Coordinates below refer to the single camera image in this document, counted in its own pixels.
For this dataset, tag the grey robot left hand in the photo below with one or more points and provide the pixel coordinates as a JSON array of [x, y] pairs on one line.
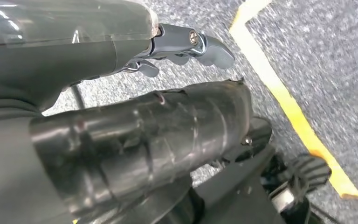
[[135, 139]]

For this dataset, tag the yellow floor tape square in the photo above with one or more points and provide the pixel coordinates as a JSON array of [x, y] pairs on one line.
[[290, 105]]

